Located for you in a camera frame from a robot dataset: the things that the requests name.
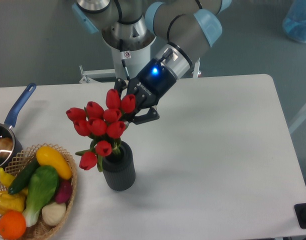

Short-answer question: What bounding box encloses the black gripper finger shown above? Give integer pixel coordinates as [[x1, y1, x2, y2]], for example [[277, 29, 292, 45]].
[[114, 78, 129, 98], [124, 106, 160, 125]]

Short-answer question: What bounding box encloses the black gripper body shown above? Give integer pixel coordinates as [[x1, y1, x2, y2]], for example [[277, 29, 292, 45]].
[[126, 58, 177, 112]]

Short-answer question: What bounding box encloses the red tulip bouquet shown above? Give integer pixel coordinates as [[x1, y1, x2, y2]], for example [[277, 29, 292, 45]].
[[65, 89, 136, 172]]

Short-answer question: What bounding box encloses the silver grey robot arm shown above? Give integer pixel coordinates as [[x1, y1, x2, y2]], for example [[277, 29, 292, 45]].
[[72, 0, 230, 125]]

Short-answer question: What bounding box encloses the dark grey ribbed vase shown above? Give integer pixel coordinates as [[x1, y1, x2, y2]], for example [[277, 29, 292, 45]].
[[102, 141, 136, 191]]

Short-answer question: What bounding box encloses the yellow squash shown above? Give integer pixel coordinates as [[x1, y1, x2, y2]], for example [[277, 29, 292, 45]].
[[36, 146, 73, 180]]

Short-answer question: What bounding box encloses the purple red onion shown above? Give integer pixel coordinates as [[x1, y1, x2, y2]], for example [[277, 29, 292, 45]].
[[54, 180, 73, 204]]

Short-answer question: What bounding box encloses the green bok choy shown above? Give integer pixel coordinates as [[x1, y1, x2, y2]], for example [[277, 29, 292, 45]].
[[22, 165, 59, 228]]

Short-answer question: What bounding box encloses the woven wicker basket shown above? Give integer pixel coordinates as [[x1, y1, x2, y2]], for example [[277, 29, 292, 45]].
[[4, 143, 78, 240]]

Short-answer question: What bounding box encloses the brown bread roll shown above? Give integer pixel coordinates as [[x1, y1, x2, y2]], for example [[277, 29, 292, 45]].
[[0, 137, 13, 160]]

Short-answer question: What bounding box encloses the dark green cucumber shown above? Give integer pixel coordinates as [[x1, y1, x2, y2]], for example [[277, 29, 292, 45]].
[[8, 158, 40, 195]]

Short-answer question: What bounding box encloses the white garlic bulb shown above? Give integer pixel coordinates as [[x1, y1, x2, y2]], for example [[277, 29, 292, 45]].
[[41, 202, 66, 226]]

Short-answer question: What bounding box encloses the yellow banana pepper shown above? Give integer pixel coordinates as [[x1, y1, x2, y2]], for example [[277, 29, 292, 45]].
[[0, 167, 16, 191]]

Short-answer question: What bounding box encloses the yellow pumpkin gourd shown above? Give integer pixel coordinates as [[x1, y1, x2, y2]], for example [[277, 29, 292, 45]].
[[0, 190, 26, 215]]

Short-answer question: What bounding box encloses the orange fruit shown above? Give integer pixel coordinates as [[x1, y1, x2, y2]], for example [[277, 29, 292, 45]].
[[0, 210, 27, 240]]

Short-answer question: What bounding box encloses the black device at edge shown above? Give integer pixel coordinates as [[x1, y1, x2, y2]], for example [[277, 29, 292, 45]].
[[294, 203, 306, 229]]

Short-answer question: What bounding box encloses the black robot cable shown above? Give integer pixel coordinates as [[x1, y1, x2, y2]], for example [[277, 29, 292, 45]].
[[119, 38, 132, 82]]

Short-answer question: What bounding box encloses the blue handled saucepan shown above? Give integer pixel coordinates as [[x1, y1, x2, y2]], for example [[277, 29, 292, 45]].
[[0, 83, 37, 169]]

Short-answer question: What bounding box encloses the white frame at right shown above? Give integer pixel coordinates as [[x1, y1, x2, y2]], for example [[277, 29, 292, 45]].
[[288, 103, 306, 135]]

